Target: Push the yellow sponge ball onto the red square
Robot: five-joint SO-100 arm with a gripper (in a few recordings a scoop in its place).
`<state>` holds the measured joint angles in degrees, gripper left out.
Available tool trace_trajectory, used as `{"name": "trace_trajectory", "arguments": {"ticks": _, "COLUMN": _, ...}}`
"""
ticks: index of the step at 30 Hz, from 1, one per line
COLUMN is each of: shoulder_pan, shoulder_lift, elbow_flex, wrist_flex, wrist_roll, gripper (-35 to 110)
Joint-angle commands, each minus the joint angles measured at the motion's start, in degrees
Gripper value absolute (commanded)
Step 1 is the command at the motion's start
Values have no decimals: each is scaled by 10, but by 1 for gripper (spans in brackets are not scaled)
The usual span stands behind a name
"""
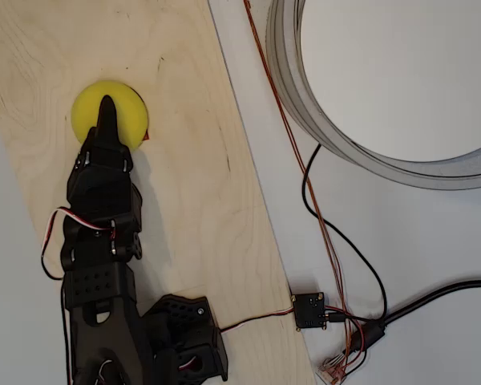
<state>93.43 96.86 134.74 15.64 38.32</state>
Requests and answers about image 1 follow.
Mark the light plywood board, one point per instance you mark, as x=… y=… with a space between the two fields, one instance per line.
x=184 y=180

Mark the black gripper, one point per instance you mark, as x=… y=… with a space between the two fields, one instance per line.
x=103 y=156

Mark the red paper square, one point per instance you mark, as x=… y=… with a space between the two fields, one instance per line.
x=146 y=137

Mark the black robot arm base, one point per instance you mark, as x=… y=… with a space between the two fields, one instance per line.
x=184 y=317

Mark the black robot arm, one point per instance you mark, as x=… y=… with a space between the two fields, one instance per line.
x=100 y=280

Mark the small black controller board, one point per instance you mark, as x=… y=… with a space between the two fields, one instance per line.
x=309 y=310

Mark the yellow round sponge disc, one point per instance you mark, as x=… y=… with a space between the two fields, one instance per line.
x=84 y=108

